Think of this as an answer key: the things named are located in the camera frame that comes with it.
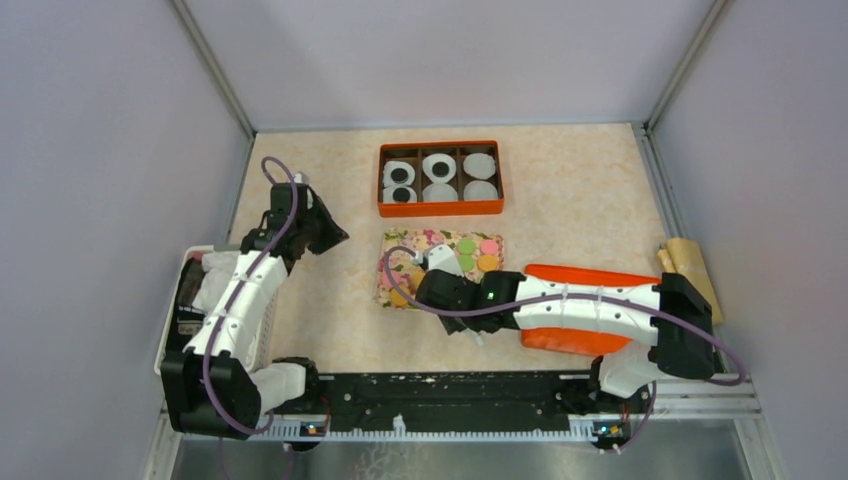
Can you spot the white paper cup six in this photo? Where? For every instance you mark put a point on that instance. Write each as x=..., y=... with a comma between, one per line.
x=479, y=190

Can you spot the white paper cup one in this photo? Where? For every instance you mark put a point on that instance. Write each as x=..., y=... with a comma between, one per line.
x=392, y=164

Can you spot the green cookie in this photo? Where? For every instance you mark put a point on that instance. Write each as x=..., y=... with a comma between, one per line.
x=467, y=262
x=466, y=246

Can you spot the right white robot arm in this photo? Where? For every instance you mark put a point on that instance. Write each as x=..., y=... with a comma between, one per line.
x=667, y=325

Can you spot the white plastic basket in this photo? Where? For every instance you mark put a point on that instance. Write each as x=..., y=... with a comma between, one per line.
x=185, y=322

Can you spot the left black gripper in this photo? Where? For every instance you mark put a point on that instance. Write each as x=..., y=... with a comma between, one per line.
x=333, y=233

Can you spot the green cookie middle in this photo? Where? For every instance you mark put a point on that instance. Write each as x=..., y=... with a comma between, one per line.
x=467, y=262

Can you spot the white cloth in basket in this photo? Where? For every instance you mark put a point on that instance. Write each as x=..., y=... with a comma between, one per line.
x=218, y=268

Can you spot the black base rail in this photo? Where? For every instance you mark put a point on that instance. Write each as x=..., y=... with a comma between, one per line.
x=459, y=402

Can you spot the orange cookie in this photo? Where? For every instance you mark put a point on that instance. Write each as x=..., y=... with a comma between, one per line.
x=416, y=278
x=397, y=298
x=487, y=263

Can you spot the orange compartment box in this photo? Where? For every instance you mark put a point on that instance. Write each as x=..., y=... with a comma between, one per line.
x=428, y=179

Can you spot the white paper cup three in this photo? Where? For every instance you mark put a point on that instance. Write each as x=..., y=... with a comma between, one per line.
x=386, y=195

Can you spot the pink cookie top right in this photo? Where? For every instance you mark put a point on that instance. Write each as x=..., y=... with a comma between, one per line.
x=489, y=247

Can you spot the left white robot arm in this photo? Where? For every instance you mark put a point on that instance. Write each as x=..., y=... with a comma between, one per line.
x=217, y=385

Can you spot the black cookie three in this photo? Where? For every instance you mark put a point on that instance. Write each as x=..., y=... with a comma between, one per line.
x=440, y=170

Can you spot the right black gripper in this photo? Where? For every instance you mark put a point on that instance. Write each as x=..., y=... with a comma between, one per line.
x=453, y=325

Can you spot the green cookie top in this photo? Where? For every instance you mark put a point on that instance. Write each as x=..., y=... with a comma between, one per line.
x=466, y=246

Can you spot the white paper cup two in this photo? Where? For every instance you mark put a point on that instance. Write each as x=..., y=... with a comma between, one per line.
x=430, y=159

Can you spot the orange box lid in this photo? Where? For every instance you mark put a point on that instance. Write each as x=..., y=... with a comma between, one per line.
x=579, y=341

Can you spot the black cookie two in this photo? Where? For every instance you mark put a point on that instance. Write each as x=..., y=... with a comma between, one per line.
x=401, y=195

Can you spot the white paper cup five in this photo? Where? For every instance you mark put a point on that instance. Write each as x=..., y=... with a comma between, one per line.
x=480, y=166

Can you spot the floral serving tray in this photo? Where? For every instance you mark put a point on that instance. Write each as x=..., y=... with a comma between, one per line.
x=401, y=265

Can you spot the black cookie one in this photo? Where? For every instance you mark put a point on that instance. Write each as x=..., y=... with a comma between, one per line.
x=399, y=176

